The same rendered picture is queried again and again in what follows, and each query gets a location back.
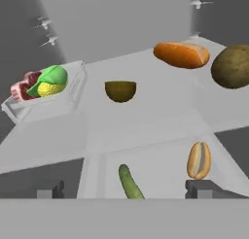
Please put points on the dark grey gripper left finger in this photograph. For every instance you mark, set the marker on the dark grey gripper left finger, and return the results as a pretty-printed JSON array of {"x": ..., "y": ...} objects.
[{"x": 48, "y": 189}]

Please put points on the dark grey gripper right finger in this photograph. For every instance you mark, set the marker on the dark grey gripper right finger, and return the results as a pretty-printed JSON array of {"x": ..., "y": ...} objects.
[{"x": 202, "y": 188}]

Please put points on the clear tupperware container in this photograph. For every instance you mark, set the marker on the clear tupperware container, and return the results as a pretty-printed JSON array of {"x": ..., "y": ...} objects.
[{"x": 45, "y": 94}]

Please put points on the white fridge shelf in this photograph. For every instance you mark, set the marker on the white fridge shelf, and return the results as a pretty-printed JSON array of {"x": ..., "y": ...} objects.
[{"x": 136, "y": 100}]

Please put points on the white shelf peg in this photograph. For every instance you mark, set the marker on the white shelf peg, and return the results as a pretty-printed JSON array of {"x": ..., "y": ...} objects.
[
  {"x": 50, "y": 40},
  {"x": 199, "y": 2},
  {"x": 43, "y": 23}
]

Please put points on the hot dog bun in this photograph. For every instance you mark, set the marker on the hot dog bun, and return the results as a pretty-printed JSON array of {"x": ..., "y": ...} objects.
[{"x": 198, "y": 160}]

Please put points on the green cucumber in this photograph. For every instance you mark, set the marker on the green cucumber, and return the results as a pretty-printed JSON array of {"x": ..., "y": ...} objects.
[{"x": 129, "y": 183}]

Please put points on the raw red steak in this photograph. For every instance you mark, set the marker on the raw red steak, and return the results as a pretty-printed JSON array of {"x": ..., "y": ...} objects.
[{"x": 24, "y": 85}]

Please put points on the corn cob with green husk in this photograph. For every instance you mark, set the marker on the corn cob with green husk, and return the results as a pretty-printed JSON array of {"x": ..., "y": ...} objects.
[{"x": 50, "y": 81}]

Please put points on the olive green half fruit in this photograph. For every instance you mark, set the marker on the olive green half fruit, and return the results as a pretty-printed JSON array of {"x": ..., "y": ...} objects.
[{"x": 120, "y": 91}]

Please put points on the brown potato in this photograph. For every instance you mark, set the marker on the brown potato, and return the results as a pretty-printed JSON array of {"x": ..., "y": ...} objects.
[{"x": 231, "y": 66}]

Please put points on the orange bread loaf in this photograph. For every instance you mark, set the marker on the orange bread loaf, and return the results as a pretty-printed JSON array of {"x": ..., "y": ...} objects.
[{"x": 181, "y": 55}]

